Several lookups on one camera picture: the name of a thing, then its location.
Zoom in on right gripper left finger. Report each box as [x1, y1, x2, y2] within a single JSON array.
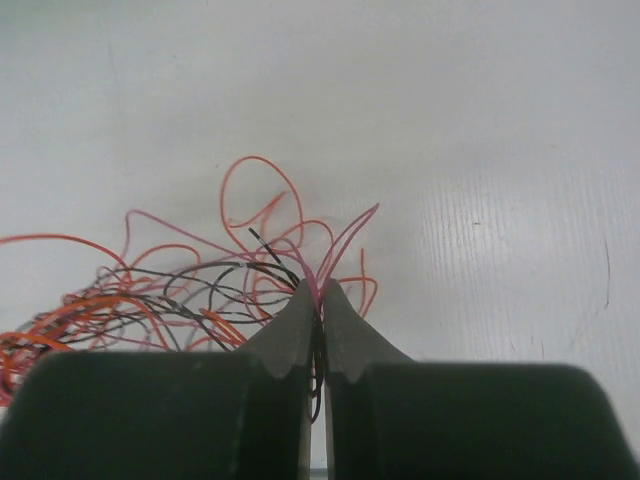
[[1, 283, 315, 479]]

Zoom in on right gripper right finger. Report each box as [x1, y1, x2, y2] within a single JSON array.
[[323, 282, 639, 479]]

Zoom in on orange pink black wires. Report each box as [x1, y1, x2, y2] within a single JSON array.
[[0, 155, 381, 426]]

